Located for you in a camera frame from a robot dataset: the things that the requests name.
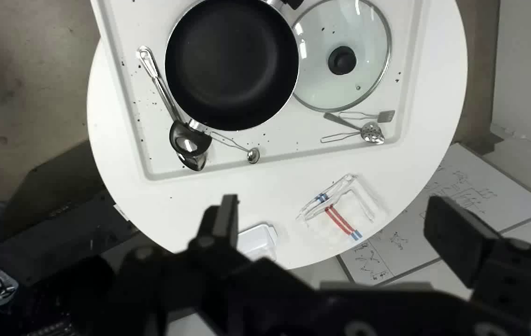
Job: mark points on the long thin silver measuring spoon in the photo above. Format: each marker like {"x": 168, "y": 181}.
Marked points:
{"x": 233, "y": 143}

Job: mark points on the black bag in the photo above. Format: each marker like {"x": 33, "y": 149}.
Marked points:
{"x": 60, "y": 229}

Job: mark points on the black pot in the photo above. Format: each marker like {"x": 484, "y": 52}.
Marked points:
{"x": 230, "y": 61}

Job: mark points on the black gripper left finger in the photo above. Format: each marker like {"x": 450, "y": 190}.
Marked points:
{"x": 220, "y": 224}

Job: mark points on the white plastic tray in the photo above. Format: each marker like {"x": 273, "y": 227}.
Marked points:
{"x": 290, "y": 145}

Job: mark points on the clear glass lid black knob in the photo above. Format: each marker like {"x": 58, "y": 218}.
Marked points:
{"x": 321, "y": 67}

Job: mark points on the clear plastic container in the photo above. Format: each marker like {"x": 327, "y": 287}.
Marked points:
{"x": 258, "y": 239}

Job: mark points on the folded white towel red stripes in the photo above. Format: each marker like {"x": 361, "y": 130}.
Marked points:
{"x": 340, "y": 214}

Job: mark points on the large silver spoon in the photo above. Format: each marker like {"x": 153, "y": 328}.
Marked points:
{"x": 189, "y": 138}

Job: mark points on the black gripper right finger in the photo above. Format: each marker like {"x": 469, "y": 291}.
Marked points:
{"x": 471, "y": 242}

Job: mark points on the small whiteboard with drawings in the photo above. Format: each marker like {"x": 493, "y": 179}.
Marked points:
{"x": 463, "y": 192}

